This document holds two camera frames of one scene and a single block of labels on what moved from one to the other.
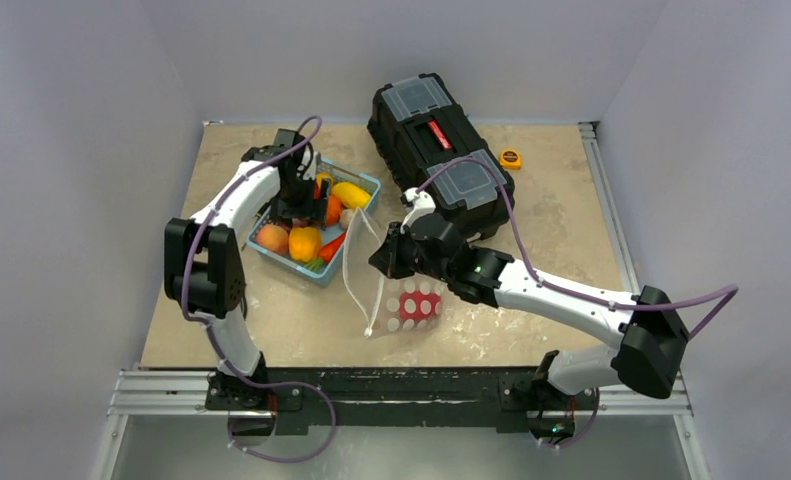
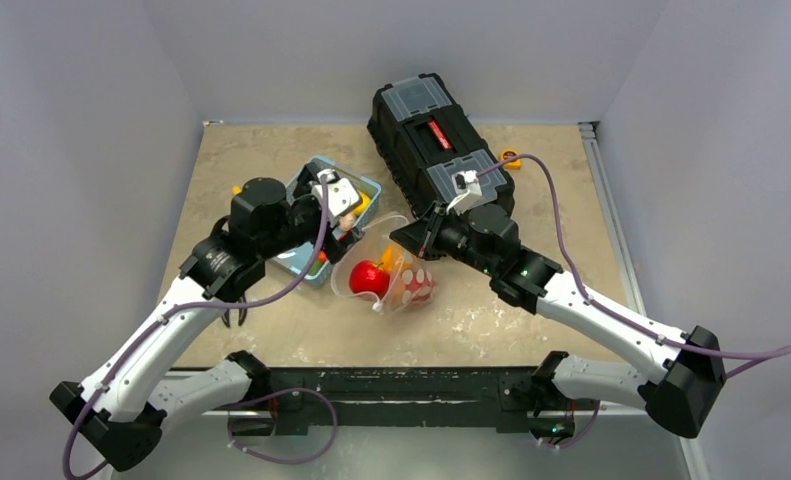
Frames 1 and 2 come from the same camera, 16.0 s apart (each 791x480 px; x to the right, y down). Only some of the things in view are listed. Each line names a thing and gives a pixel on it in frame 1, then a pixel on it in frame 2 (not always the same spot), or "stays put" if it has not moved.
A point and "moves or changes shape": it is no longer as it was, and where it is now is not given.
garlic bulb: [345, 218] stays put
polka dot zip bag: [386, 306] moves or changes shape
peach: [273, 238] moves or changes shape
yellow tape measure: [510, 159] stays put
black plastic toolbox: [428, 142] stays put
